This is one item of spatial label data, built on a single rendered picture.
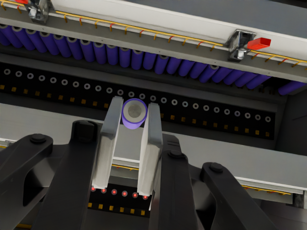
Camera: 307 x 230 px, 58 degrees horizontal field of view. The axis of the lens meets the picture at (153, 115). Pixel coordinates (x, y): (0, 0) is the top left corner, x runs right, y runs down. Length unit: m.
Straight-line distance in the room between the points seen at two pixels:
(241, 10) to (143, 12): 0.12
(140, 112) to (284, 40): 0.27
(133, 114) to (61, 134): 0.20
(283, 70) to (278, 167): 0.14
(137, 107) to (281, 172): 0.28
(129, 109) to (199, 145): 0.21
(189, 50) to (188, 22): 0.05
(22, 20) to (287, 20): 0.35
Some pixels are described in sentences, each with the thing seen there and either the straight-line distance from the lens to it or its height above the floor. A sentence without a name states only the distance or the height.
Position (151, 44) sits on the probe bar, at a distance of 0.40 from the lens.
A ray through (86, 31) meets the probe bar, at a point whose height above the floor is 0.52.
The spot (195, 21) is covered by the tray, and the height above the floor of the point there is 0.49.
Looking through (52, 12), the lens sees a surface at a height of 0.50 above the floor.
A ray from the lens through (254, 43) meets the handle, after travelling 0.34.
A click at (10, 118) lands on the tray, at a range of 0.40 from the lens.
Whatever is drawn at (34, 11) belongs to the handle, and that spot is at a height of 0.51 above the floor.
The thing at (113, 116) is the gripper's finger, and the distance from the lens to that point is 0.15.
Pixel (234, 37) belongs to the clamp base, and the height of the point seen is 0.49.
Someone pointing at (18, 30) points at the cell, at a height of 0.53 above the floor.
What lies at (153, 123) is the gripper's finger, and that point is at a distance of 0.15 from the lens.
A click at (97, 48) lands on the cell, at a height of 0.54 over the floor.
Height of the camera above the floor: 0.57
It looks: 7 degrees up
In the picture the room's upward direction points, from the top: 169 degrees counter-clockwise
